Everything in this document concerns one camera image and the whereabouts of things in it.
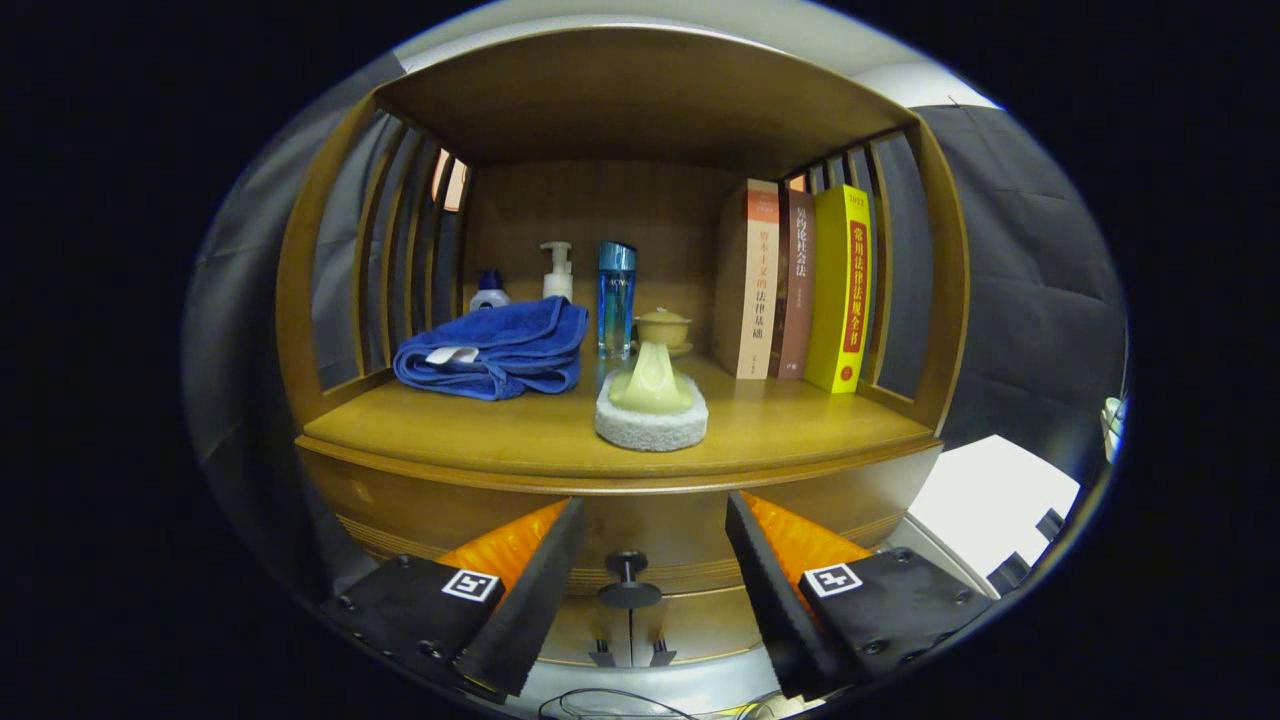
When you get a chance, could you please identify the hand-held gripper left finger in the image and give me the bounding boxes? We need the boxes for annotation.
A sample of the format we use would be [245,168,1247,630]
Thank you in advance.
[320,497,588,701]

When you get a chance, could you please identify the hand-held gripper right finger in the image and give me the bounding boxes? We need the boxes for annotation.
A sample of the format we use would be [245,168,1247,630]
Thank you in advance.
[726,490,996,701]

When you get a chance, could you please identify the wooden drawer with black knob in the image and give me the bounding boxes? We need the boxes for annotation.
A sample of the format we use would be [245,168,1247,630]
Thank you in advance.
[297,445,943,611]

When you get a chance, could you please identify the wooden countertop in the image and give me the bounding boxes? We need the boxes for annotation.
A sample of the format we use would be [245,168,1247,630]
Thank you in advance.
[300,345,941,481]

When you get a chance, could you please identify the wooden cabinet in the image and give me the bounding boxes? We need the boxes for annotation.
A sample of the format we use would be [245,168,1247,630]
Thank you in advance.
[275,25,971,671]

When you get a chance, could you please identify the white table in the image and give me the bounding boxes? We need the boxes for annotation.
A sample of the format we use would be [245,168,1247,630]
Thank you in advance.
[890,433,1083,599]

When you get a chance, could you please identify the blue folded towel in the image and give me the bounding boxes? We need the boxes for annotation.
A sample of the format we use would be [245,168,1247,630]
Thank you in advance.
[392,296,590,402]

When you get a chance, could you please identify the tan lidded teacup with saucer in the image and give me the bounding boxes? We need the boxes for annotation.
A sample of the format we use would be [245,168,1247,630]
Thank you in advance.
[632,307,694,358]

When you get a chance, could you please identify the small white blue-capped bottle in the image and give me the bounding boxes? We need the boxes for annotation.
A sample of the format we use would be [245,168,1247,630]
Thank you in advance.
[469,269,512,312]

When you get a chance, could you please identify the beige book with orange band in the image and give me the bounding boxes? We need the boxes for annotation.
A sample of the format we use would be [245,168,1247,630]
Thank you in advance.
[712,179,781,381]

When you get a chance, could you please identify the brown book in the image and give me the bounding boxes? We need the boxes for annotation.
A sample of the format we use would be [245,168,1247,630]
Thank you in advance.
[768,188,817,380]

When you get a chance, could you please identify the blue glass bottle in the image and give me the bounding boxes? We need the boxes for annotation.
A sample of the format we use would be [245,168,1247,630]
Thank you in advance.
[597,241,638,361]

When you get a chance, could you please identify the white pump bottle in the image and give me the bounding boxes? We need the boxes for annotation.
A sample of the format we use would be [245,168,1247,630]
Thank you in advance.
[540,241,575,303]

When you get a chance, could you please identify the yellow book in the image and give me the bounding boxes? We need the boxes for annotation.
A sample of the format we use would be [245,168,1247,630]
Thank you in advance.
[803,184,873,395]

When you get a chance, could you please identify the white device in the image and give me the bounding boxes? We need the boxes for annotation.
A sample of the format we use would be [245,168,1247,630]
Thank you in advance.
[1100,397,1129,463]

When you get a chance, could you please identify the black backdrop cloth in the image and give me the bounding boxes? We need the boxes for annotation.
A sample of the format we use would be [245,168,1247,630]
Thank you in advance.
[185,55,1129,601]

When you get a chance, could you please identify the thin black cable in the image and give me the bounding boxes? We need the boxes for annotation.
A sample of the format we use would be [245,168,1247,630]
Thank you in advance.
[538,687,701,720]

